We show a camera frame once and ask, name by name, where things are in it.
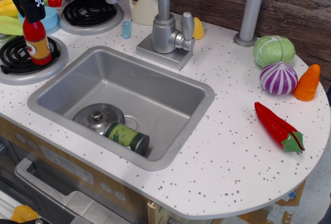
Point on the red toy sauce bottle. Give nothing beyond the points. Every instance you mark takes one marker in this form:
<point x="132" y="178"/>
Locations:
<point x="37" y="43"/>

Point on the grey toy sink basin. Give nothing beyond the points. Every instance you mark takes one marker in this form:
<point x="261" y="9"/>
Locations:
<point x="159" y="103"/>

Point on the yellow toy bell pepper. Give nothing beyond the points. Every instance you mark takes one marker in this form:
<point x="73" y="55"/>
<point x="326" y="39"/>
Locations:
<point x="8" y="8"/>

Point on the light green toy leaf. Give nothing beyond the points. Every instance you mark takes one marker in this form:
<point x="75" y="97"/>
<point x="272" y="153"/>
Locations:
<point x="11" y="26"/>

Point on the light blue toy bowl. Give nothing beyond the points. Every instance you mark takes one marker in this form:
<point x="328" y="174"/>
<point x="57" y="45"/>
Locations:
<point x="51" y="19"/>

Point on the middle black stove burner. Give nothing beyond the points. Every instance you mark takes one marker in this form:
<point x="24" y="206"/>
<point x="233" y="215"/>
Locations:
<point x="89" y="17"/>

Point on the black stove burner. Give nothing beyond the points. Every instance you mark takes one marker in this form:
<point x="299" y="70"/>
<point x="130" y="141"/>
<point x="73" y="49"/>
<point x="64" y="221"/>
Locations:
<point x="89" y="17"/>
<point x="17" y="67"/>

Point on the front black stove burner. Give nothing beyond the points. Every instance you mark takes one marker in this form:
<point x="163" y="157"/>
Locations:
<point x="17" y="67"/>

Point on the cream toy detergent jug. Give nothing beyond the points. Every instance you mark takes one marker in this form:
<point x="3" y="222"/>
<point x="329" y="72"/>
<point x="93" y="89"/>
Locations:
<point x="143" y="12"/>

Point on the silver pot lid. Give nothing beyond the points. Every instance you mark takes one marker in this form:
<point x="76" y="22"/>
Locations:
<point x="99" y="116"/>

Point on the silver toy faucet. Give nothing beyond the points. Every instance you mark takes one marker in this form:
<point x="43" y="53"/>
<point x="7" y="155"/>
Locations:
<point x="166" y="44"/>

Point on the yellow toy corn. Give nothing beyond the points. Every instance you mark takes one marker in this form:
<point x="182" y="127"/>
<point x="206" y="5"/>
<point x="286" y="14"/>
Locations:
<point x="198" y="32"/>

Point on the green toy can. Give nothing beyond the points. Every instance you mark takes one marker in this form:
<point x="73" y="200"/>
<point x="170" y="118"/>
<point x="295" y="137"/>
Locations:
<point x="128" y="137"/>

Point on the yellow toy under counter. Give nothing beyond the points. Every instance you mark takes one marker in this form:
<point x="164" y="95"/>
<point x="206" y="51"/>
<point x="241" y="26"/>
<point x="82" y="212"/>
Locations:
<point x="23" y="213"/>

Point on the green toy cabbage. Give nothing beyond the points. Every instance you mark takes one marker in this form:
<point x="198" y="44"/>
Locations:
<point x="273" y="49"/>

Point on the purple toy onion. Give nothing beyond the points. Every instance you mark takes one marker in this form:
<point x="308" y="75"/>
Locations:
<point x="278" y="78"/>

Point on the orange toy carrot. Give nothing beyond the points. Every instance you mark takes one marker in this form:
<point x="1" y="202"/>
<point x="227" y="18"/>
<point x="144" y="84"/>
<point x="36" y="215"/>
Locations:
<point x="308" y="83"/>

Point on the red toy chili pepper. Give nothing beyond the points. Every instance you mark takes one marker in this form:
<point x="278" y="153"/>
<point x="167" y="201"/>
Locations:
<point x="282" y="133"/>

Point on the light blue toy handle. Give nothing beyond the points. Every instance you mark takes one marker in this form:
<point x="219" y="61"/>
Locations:
<point x="126" y="31"/>

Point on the grey oven door handle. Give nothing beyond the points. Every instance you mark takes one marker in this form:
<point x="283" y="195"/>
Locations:
<point x="65" y="196"/>

